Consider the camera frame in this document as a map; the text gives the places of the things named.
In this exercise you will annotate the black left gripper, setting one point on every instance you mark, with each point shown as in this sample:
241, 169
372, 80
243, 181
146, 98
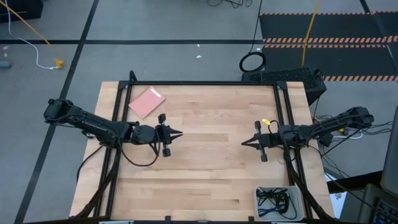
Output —
163, 137

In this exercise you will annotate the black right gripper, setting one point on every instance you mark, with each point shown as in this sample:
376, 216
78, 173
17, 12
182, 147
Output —
265, 140

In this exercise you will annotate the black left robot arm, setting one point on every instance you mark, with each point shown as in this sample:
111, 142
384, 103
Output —
93, 124

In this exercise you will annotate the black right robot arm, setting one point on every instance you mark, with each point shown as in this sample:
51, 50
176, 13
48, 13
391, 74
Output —
326, 126

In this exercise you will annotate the white plastic bin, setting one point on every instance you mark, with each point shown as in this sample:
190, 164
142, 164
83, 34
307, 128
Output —
298, 202

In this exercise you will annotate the black perforated computer case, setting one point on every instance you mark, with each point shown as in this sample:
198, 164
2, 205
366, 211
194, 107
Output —
295, 76

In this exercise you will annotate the white paper scrap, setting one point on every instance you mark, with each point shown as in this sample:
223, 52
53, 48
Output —
199, 56

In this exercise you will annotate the white paper sheet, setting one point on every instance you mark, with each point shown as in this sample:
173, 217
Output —
337, 199

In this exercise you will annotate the yellow plug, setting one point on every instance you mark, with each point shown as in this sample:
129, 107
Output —
59, 63

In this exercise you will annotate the grey monitor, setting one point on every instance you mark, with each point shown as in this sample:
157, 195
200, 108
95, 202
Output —
391, 155

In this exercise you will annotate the black mat with orange stripes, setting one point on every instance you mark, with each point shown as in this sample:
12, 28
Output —
342, 28

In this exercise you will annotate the black keyboard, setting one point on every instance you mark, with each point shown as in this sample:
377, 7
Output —
387, 213

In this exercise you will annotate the grey-blue floor object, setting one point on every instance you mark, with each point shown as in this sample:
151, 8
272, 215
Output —
4, 64

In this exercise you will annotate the black equipment case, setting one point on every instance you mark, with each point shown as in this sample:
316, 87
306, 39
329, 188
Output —
21, 9

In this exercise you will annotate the black aluminium table frame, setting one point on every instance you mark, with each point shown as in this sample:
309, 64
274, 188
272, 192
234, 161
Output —
202, 83

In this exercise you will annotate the black frame clamp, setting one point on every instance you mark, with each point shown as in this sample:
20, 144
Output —
133, 76
251, 219
168, 219

